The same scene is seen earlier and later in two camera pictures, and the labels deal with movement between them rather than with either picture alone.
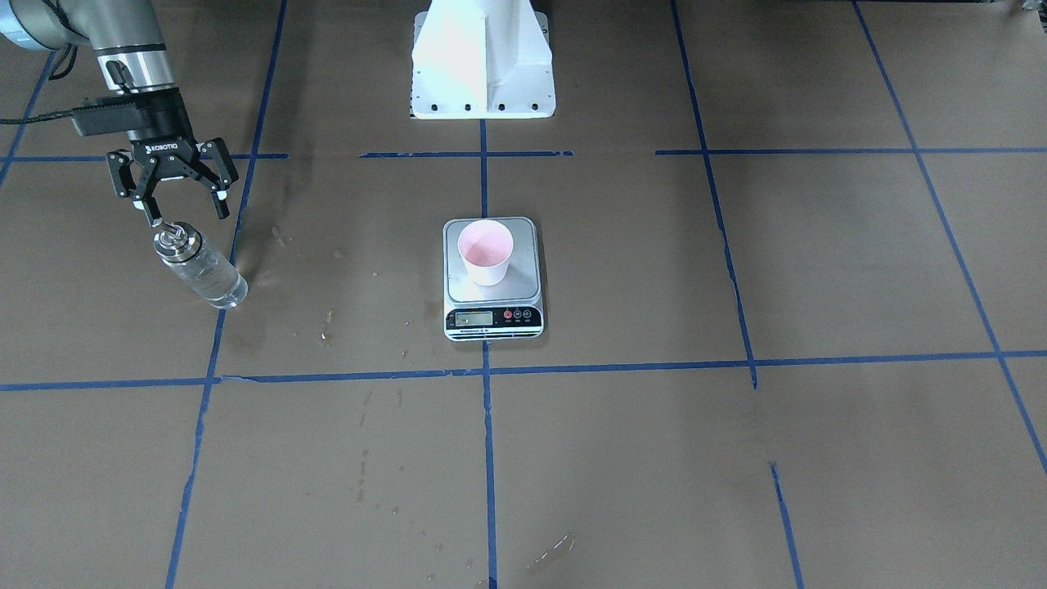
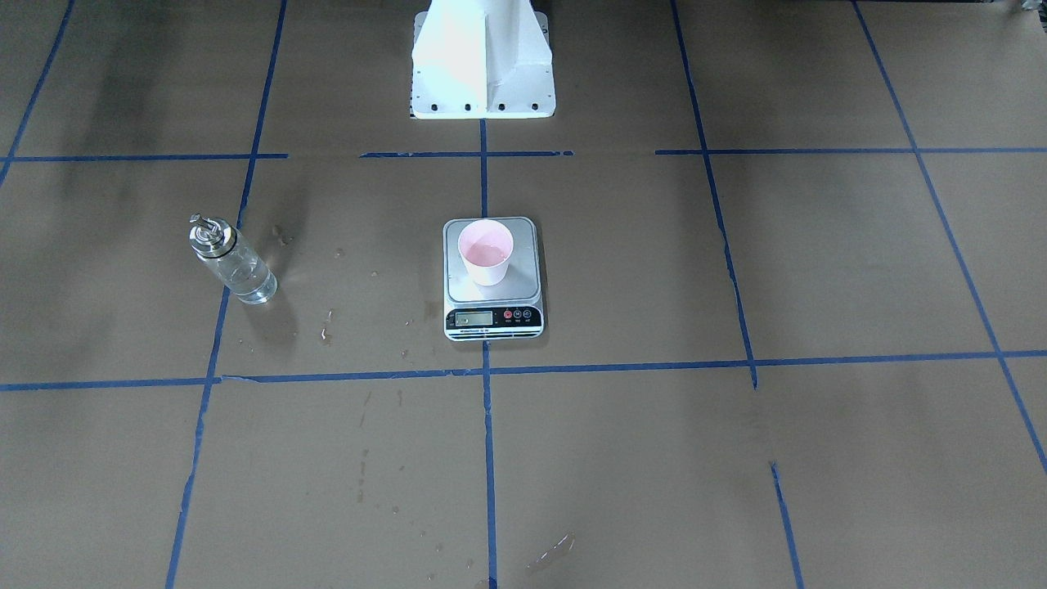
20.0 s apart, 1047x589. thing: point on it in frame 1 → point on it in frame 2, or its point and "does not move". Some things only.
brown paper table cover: x=794 y=263 does not move
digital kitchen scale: x=492 y=279 does not move
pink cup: x=486 y=246 does not move
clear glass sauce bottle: x=183 y=249 → x=231 y=260
